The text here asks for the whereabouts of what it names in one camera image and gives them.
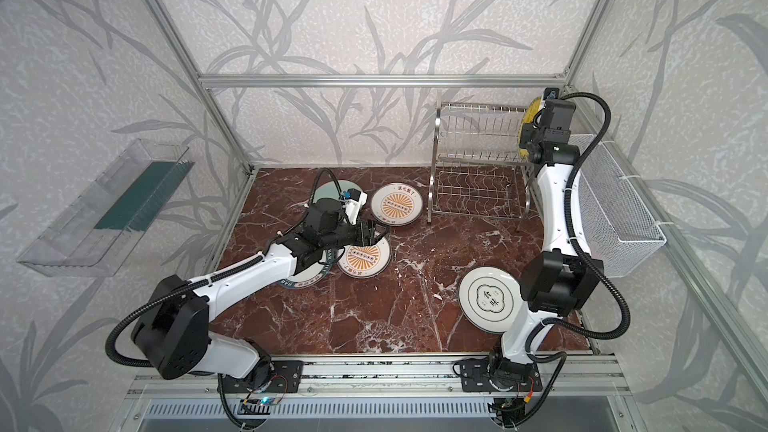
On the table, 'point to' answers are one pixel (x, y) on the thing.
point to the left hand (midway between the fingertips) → (387, 221)
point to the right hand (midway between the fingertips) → (542, 117)
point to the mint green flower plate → (331, 189)
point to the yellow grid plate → (527, 118)
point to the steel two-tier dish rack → (478, 167)
